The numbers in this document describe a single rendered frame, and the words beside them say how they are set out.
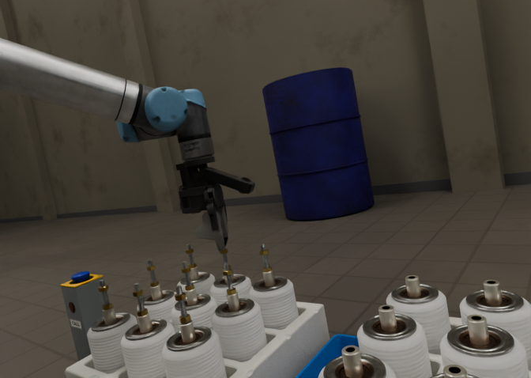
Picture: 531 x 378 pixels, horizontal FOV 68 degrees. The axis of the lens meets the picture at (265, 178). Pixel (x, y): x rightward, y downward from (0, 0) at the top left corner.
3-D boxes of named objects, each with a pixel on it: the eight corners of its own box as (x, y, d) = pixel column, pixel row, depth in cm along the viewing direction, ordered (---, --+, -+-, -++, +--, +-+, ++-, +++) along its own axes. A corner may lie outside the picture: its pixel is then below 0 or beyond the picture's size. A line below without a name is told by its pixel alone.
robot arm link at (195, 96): (160, 97, 89) (195, 93, 93) (170, 145, 90) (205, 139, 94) (170, 89, 82) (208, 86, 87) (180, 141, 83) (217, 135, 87)
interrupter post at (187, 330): (185, 338, 67) (181, 319, 66) (198, 336, 66) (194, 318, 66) (180, 345, 64) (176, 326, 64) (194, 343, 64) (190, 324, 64)
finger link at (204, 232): (201, 253, 90) (195, 213, 90) (225, 250, 89) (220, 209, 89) (196, 255, 87) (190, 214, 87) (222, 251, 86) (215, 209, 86)
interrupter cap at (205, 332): (175, 332, 70) (175, 328, 70) (216, 326, 69) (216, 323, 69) (160, 356, 62) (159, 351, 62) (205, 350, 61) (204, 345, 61)
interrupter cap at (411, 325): (407, 346, 52) (406, 342, 52) (354, 338, 56) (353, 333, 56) (423, 320, 58) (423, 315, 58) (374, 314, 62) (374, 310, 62)
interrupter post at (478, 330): (489, 349, 48) (485, 323, 48) (467, 345, 49) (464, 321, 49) (492, 339, 50) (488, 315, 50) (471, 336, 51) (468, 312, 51)
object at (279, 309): (266, 354, 91) (251, 279, 90) (307, 349, 90) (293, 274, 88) (261, 379, 81) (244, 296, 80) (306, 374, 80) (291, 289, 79)
